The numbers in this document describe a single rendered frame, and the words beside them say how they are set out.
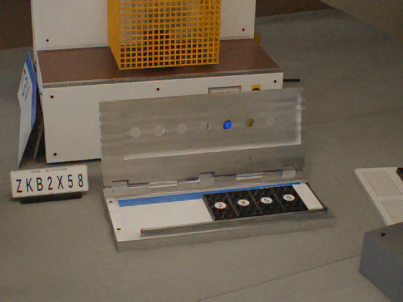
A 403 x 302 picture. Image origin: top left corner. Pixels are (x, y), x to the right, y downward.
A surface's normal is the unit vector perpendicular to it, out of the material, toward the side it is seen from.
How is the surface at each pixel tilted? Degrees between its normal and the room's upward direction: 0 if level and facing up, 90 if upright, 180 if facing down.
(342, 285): 0
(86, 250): 0
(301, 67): 0
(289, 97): 77
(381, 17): 90
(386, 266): 90
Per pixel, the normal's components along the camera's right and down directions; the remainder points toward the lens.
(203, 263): 0.04, -0.89
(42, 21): 0.25, 0.45
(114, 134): 0.25, 0.23
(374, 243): -0.90, 0.18
